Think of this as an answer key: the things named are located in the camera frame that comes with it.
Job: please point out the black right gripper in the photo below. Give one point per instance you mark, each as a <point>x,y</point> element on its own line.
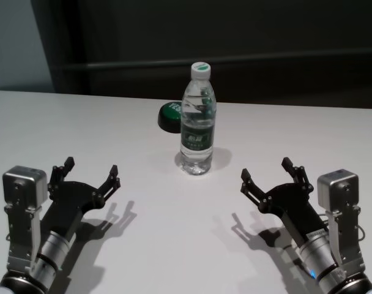
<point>293,208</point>

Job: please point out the clear water bottle green label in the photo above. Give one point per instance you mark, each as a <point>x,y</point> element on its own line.
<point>198,122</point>

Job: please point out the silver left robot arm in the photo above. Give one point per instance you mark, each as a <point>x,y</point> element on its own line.
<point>51,251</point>

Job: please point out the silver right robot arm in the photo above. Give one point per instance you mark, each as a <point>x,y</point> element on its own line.
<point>320,257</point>

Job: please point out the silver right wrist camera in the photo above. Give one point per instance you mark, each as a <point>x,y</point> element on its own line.
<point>339,190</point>

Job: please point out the green YES button black base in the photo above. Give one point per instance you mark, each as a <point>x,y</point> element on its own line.
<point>169,116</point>

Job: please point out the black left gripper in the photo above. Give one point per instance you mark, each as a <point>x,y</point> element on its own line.
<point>66,205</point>

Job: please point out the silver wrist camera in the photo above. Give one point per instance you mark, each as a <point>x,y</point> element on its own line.
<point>339,190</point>
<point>22,186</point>

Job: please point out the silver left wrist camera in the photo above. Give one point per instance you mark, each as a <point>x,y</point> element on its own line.
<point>22,186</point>

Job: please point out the grey horizontal wall rail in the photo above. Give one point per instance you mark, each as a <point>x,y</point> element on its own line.
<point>235,63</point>

